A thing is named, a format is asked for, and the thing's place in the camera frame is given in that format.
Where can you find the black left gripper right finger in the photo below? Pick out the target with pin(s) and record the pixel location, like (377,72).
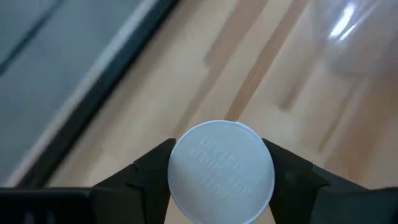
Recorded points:
(304,199)

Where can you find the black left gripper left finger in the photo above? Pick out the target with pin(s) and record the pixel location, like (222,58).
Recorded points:
(140,193)

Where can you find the large orange medicine bottle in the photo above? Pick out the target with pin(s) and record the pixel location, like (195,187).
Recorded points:
(220,174)

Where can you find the clear plastic bin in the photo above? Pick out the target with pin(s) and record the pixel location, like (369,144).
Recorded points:
(357,37)

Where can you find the black metal table frame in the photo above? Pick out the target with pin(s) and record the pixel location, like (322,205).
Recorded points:
(104,90)

